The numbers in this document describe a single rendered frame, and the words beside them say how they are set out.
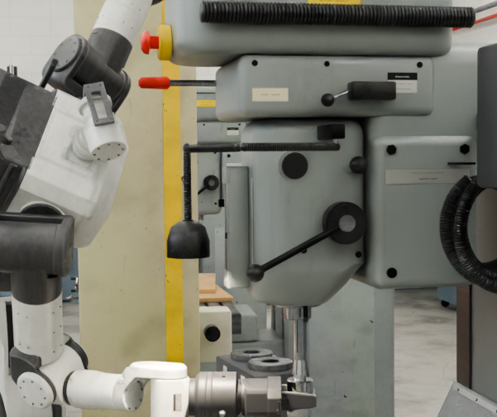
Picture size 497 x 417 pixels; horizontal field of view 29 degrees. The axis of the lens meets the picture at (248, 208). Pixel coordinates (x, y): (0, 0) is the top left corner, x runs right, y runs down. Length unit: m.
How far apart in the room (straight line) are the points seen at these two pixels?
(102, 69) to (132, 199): 1.45
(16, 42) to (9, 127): 8.91
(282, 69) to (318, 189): 0.21
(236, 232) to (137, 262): 1.76
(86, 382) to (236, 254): 0.39
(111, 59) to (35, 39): 8.74
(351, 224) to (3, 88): 0.71
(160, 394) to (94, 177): 0.42
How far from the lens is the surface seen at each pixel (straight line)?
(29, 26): 10.73
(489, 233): 1.83
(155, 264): 3.39
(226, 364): 2.04
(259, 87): 1.55
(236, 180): 1.64
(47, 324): 1.78
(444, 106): 1.66
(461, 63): 1.67
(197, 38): 1.54
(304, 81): 1.57
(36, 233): 1.69
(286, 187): 1.58
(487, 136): 1.44
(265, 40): 1.55
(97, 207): 1.78
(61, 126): 1.84
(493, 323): 1.84
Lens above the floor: 1.56
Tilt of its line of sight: 3 degrees down
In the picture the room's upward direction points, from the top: 1 degrees counter-clockwise
